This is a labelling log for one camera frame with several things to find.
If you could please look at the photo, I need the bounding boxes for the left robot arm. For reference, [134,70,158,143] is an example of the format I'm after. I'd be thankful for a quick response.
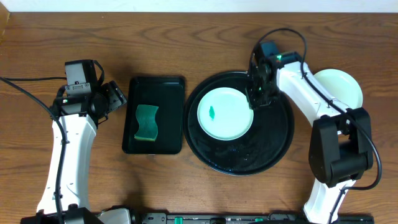
[21,81,132,223]

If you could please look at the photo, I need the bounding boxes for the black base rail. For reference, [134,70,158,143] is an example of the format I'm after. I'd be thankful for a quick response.
[141,212,374,224]

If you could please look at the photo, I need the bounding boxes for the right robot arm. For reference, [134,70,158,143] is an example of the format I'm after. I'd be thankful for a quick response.
[247,50,379,223]

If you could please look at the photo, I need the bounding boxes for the green sponge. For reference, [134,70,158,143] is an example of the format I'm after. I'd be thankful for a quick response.
[134,105,159,141]

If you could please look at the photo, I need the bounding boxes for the round black tray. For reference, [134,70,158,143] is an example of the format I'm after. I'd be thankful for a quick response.
[183,71,294,175]

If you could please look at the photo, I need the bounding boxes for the black rectangular tray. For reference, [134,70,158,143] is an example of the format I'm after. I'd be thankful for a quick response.
[122,77,185,154]

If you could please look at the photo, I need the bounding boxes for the mint green plate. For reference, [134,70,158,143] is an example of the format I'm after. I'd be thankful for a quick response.
[197,87,254,141]
[314,68,363,109]

